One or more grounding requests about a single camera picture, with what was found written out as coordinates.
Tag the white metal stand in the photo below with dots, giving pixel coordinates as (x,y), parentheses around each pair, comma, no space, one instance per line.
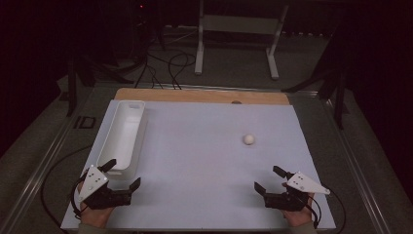
(240,24)

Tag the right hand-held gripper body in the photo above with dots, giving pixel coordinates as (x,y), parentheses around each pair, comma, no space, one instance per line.
(285,201)

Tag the white ball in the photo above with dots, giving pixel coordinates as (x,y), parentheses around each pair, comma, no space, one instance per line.
(248,139)

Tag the person's right hand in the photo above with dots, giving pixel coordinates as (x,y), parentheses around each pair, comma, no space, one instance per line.
(297,218)

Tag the white plastic bin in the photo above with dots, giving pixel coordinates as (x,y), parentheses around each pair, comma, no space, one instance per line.
(123,136)

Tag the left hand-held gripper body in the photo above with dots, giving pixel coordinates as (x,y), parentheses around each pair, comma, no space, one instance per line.
(110,199)

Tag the black tripod stand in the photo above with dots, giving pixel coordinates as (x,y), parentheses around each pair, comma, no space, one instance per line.
(339,104)
(71,91)

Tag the dark equipment stand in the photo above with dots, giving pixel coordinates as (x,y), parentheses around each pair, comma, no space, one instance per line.
(142,29)

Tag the person's left hand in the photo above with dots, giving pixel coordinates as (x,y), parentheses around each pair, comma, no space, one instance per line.
(95,217)

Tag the white table mat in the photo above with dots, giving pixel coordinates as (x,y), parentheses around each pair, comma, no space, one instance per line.
(201,162)

